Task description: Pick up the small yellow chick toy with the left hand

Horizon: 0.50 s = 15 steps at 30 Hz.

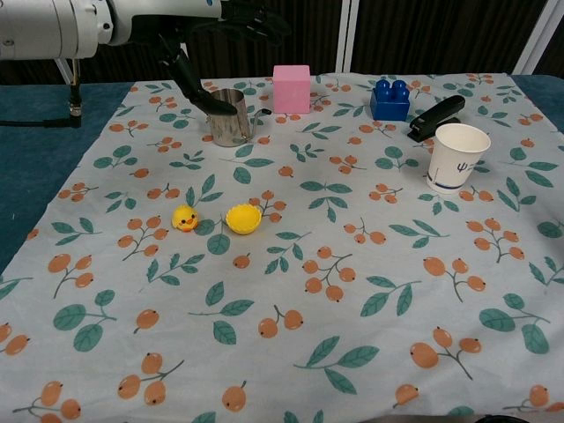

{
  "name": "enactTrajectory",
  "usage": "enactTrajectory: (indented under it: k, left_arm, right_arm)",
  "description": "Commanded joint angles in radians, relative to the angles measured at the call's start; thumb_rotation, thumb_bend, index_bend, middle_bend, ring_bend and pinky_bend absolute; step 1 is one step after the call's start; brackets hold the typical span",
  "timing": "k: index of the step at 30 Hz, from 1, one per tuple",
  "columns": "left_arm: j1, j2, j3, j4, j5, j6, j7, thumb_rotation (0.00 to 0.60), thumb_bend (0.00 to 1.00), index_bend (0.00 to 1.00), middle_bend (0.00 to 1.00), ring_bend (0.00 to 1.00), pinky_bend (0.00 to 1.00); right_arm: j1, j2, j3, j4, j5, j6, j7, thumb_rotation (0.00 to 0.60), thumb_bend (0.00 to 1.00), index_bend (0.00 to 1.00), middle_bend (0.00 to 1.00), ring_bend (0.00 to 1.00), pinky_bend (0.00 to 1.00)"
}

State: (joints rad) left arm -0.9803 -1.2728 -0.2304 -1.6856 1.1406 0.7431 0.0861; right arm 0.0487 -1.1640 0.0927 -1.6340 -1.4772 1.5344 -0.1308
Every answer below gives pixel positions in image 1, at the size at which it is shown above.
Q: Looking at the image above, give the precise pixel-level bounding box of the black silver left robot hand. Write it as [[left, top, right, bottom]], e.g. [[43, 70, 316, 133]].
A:
[[131, 0, 292, 118]]

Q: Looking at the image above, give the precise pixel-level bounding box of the yellow rubber duck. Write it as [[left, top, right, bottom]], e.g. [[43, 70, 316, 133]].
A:
[[171, 204, 199, 234]]

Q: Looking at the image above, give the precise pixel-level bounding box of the yellow cupcake mold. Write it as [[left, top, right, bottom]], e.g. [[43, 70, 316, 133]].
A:
[[226, 203, 262, 236]]

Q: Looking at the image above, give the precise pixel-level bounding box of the blue toy building brick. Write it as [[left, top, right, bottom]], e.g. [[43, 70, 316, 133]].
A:
[[369, 78, 411, 122]]

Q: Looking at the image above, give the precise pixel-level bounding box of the stainless steel pitcher cup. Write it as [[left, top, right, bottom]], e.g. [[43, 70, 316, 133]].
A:
[[204, 88, 271, 148]]

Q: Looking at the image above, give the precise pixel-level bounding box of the pink cube block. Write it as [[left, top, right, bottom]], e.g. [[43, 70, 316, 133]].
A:
[[272, 65, 311, 115]]

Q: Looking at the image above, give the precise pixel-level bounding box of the floral fruit print tablecloth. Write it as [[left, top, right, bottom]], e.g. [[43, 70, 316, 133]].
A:
[[0, 72, 564, 423]]

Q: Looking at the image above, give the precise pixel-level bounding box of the black stapler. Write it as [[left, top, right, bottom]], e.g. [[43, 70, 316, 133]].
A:
[[406, 94, 466, 143]]

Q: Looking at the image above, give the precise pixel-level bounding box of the white paper cup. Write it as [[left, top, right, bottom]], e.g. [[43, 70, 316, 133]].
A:
[[425, 122, 492, 195]]

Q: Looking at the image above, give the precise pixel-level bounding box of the black cable with connector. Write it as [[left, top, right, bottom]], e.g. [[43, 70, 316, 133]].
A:
[[0, 59, 85, 130]]

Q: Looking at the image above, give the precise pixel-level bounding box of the white frame post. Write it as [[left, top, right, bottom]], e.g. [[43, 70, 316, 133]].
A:
[[334, 0, 360, 74], [513, 0, 564, 76]]

